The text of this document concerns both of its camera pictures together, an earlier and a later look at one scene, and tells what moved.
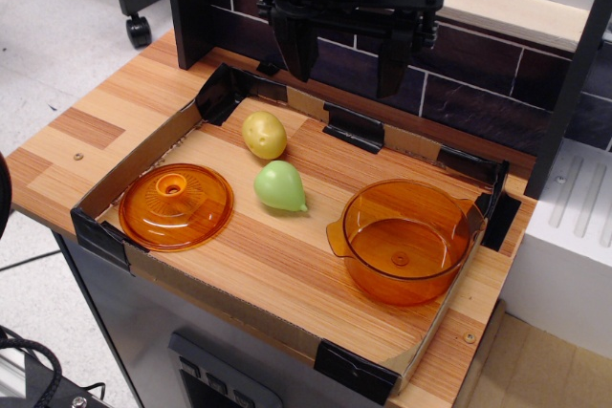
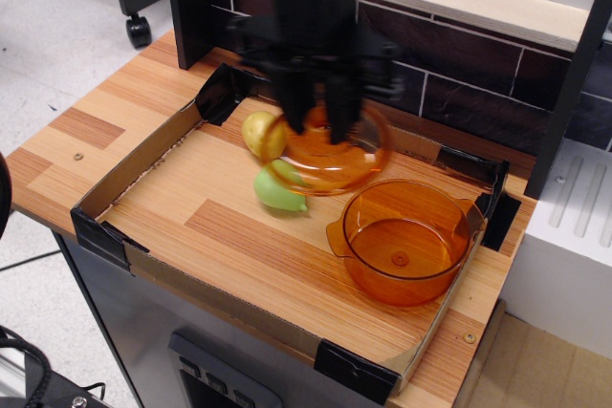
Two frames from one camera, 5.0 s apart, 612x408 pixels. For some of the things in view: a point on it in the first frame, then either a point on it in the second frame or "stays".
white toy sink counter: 562,271 stays
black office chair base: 138,29 stays
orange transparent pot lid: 176,207 → 309,161
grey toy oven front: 174,354 stays
